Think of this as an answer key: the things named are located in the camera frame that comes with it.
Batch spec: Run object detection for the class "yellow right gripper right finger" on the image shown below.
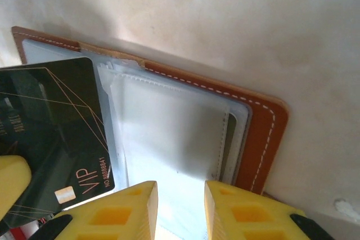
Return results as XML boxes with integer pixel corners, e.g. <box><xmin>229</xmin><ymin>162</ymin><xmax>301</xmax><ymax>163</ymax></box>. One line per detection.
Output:
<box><xmin>204</xmin><ymin>180</ymin><xmax>337</xmax><ymax>240</ymax></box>

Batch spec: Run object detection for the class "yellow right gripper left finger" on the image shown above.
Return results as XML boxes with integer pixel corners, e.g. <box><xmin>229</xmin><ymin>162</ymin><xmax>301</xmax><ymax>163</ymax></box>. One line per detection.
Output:
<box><xmin>33</xmin><ymin>180</ymin><xmax>159</xmax><ymax>240</ymax></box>

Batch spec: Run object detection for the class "black VIP card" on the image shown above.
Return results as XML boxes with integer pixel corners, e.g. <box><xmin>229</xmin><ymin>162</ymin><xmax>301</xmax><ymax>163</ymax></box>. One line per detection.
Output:
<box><xmin>0</xmin><ymin>56</ymin><xmax>116</xmax><ymax>228</ymax></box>

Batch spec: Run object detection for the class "brown leather card holder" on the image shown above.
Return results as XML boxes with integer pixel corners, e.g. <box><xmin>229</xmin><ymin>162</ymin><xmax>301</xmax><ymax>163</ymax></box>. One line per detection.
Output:
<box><xmin>11</xmin><ymin>25</ymin><xmax>290</xmax><ymax>240</ymax></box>

